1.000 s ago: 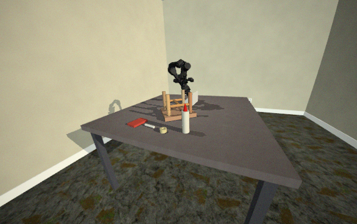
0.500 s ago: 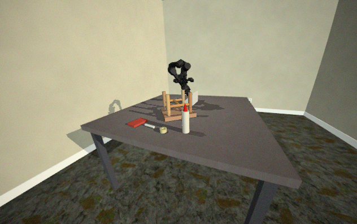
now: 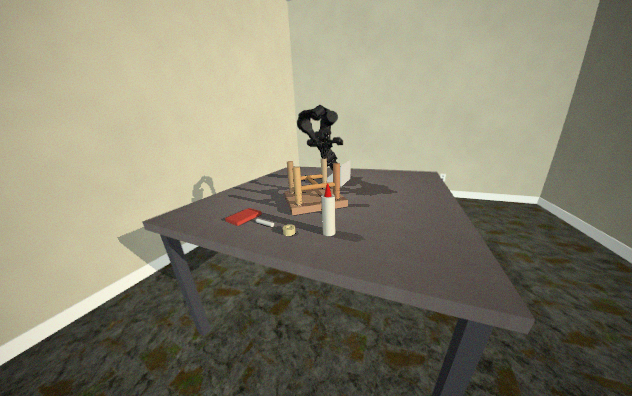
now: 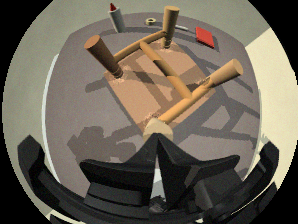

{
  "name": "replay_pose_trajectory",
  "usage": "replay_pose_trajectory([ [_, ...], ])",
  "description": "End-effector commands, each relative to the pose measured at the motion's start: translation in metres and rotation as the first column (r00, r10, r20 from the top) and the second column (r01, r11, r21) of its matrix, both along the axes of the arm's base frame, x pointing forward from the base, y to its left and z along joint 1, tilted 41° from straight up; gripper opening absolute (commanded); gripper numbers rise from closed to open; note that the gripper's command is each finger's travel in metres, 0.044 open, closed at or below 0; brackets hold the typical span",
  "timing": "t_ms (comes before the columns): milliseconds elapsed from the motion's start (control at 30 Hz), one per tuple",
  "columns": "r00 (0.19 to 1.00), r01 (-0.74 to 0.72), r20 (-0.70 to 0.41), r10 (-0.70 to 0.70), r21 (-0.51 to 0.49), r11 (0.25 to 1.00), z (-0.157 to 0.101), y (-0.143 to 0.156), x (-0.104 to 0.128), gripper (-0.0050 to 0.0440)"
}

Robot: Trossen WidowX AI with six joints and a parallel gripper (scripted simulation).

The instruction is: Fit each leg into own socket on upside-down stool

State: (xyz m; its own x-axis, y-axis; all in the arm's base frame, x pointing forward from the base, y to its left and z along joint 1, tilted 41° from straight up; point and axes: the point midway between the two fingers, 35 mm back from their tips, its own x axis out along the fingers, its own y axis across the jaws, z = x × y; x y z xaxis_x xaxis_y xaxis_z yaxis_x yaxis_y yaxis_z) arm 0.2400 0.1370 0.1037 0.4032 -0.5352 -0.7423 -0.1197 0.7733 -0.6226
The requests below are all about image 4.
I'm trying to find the tan wooden stool leg frame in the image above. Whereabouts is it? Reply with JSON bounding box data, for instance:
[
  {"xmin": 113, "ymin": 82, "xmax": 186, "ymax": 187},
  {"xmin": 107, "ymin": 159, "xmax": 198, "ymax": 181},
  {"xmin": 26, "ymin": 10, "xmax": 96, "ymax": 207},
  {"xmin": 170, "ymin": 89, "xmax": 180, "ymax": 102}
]
[{"xmin": 84, "ymin": 6, "xmax": 243, "ymax": 143}]

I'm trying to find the grey bottle with red pointed cap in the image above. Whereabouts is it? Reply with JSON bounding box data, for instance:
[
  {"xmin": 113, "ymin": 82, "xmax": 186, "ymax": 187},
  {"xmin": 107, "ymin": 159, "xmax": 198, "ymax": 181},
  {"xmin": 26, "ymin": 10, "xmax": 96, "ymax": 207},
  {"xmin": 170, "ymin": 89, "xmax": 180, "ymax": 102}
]
[{"xmin": 108, "ymin": 3, "xmax": 126, "ymax": 33}]

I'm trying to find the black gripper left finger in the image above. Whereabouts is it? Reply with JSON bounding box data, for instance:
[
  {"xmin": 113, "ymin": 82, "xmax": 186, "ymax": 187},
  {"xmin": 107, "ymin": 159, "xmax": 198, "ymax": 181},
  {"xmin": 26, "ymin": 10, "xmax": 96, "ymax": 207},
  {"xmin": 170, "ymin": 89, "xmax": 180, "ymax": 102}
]
[{"xmin": 79, "ymin": 133, "xmax": 158, "ymax": 206}]

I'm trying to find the tan wooden stool seat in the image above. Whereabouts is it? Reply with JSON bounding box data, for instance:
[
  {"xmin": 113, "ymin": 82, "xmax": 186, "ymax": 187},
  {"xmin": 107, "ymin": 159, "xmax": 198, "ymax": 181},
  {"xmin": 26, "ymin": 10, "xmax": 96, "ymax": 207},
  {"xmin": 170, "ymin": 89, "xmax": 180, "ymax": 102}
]
[{"xmin": 103, "ymin": 38, "xmax": 216, "ymax": 133}]

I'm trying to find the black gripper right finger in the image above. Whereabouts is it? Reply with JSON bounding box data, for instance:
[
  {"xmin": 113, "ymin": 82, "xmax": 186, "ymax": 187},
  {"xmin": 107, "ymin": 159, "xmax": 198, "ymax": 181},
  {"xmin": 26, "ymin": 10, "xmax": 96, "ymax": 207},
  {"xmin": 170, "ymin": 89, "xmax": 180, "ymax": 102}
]
[{"xmin": 157, "ymin": 133, "xmax": 240, "ymax": 210}]

